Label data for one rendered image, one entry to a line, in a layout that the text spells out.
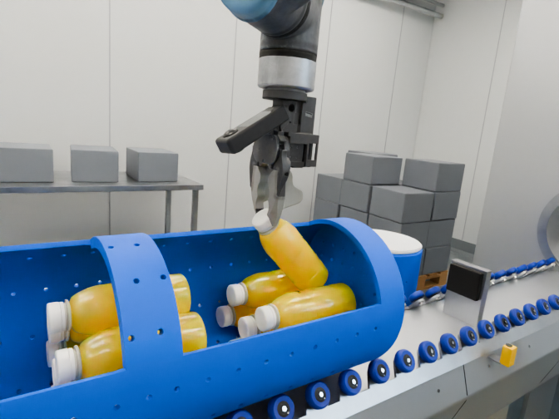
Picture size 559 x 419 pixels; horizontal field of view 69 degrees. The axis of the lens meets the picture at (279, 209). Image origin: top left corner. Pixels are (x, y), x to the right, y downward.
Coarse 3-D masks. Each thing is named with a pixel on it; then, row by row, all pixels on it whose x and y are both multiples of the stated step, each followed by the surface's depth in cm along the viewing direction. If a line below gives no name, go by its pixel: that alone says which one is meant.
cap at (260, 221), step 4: (260, 212) 68; (264, 212) 67; (256, 216) 68; (260, 216) 67; (264, 216) 66; (252, 220) 67; (256, 220) 67; (260, 220) 66; (264, 220) 66; (268, 220) 65; (256, 224) 66; (260, 224) 65; (264, 224) 65; (268, 224) 66; (256, 228) 66; (260, 228) 66; (264, 228) 66; (268, 228) 66
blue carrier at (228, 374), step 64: (0, 256) 54; (64, 256) 60; (128, 256) 51; (192, 256) 75; (256, 256) 84; (320, 256) 88; (384, 256) 71; (0, 320) 61; (128, 320) 45; (320, 320) 60; (384, 320) 68; (0, 384) 59; (64, 384) 41; (128, 384) 44; (192, 384) 49; (256, 384) 56
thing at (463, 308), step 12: (456, 264) 109; (468, 264) 108; (456, 276) 108; (468, 276) 105; (480, 276) 103; (456, 288) 108; (468, 288) 106; (480, 288) 104; (456, 300) 110; (468, 300) 107; (480, 300) 105; (444, 312) 114; (456, 312) 111; (468, 312) 108; (480, 312) 106
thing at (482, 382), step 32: (512, 288) 137; (544, 288) 140; (416, 320) 107; (448, 320) 109; (416, 352) 91; (544, 352) 113; (448, 384) 88; (480, 384) 95; (512, 384) 111; (224, 416) 67; (256, 416) 67; (352, 416) 73; (384, 416) 77; (416, 416) 82; (448, 416) 92; (480, 416) 112
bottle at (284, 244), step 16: (288, 224) 68; (272, 240) 67; (288, 240) 67; (304, 240) 71; (272, 256) 69; (288, 256) 68; (304, 256) 70; (288, 272) 71; (304, 272) 71; (320, 272) 73; (304, 288) 73
